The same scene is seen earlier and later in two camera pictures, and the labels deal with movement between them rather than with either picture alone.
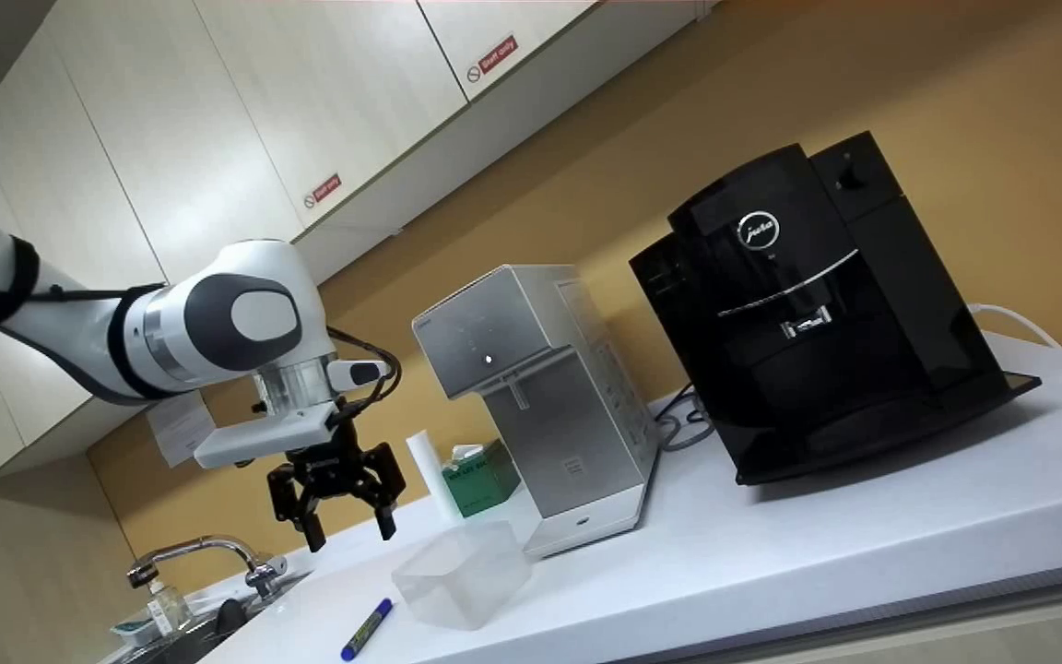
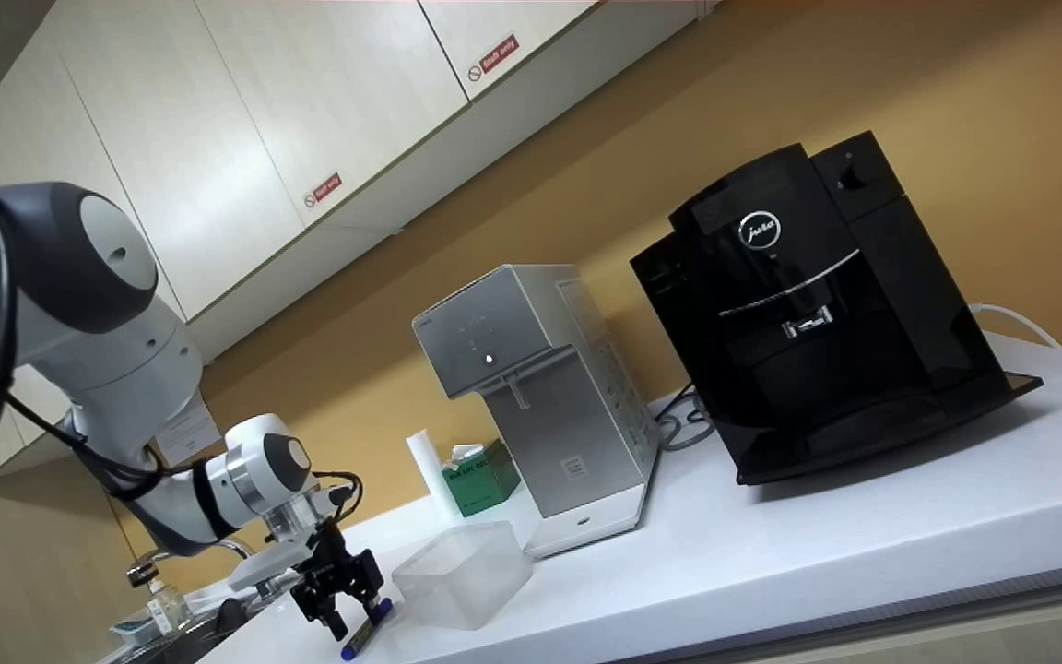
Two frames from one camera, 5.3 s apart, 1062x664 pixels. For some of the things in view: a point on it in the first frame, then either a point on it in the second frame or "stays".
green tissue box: (480, 474) stays
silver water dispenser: (565, 414) stays
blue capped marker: (386, 608) stays
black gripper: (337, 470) → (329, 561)
